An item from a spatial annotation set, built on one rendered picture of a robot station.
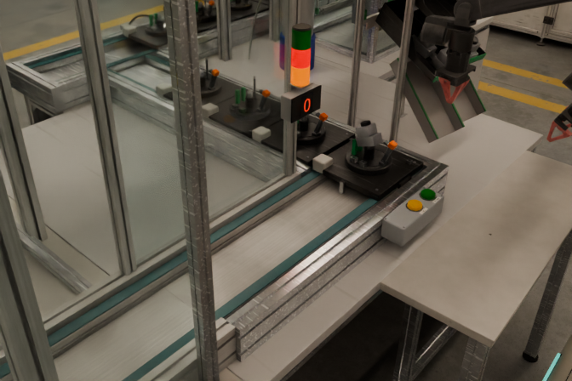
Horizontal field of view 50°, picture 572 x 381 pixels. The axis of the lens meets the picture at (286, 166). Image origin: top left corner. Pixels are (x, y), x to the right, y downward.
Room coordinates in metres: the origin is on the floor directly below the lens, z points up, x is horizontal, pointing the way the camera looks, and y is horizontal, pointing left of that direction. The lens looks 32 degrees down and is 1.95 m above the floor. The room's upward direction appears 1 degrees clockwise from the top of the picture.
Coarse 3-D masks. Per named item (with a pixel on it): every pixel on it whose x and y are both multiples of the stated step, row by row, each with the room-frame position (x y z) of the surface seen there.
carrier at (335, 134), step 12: (300, 120) 1.74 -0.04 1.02; (312, 120) 1.84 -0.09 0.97; (300, 132) 1.72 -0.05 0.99; (312, 132) 1.71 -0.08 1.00; (324, 132) 1.73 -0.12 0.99; (336, 132) 1.76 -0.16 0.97; (348, 132) 1.76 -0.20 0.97; (300, 144) 1.67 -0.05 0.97; (312, 144) 1.68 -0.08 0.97; (324, 144) 1.68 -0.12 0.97; (336, 144) 1.68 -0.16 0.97; (300, 156) 1.60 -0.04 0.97; (312, 156) 1.60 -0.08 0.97
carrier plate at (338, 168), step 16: (336, 160) 1.59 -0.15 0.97; (400, 160) 1.59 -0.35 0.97; (416, 160) 1.60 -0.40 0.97; (336, 176) 1.50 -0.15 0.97; (352, 176) 1.50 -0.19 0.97; (368, 176) 1.50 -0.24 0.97; (384, 176) 1.50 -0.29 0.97; (400, 176) 1.50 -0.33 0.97; (368, 192) 1.43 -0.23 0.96; (384, 192) 1.43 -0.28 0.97
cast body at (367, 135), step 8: (368, 120) 1.60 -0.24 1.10; (360, 128) 1.58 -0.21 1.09; (368, 128) 1.56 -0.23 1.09; (376, 128) 1.59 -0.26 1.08; (360, 136) 1.57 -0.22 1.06; (368, 136) 1.56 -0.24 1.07; (376, 136) 1.56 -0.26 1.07; (360, 144) 1.57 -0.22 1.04; (368, 144) 1.55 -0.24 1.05; (376, 144) 1.55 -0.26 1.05
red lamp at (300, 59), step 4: (292, 48) 1.50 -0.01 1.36; (292, 52) 1.50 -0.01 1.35; (296, 52) 1.49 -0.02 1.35; (300, 52) 1.48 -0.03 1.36; (304, 52) 1.48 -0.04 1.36; (308, 52) 1.49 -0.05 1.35; (292, 56) 1.50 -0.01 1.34; (296, 56) 1.49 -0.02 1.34; (300, 56) 1.48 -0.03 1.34; (304, 56) 1.48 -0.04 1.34; (308, 56) 1.49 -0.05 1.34; (292, 60) 1.50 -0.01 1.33; (296, 60) 1.49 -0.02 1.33; (300, 60) 1.48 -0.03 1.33; (304, 60) 1.48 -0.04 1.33; (308, 60) 1.49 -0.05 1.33; (292, 64) 1.50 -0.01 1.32; (296, 64) 1.49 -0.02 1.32; (300, 64) 1.48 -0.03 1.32; (304, 64) 1.48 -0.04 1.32; (308, 64) 1.49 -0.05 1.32; (300, 68) 1.48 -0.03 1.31
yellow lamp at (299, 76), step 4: (292, 68) 1.50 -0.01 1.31; (296, 68) 1.49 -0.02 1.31; (304, 68) 1.49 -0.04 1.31; (308, 68) 1.49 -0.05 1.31; (292, 72) 1.49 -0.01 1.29; (296, 72) 1.49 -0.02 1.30; (300, 72) 1.48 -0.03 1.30; (304, 72) 1.49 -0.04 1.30; (308, 72) 1.49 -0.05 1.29; (292, 76) 1.49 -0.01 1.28; (296, 76) 1.49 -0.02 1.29; (300, 76) 1.48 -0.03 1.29; (304, 76) 1.49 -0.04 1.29; (308, 76) 1.50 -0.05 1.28; (292, 80) 1.49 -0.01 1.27; (296, 80) 1.49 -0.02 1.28; (300, 80) 1.48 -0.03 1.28; (304, 80) 1.49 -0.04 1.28; (308, 80) 1.50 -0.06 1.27; (296, 84) 1.48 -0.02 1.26; (300, 84) 1.48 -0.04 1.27; (304, 84) 1.49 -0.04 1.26
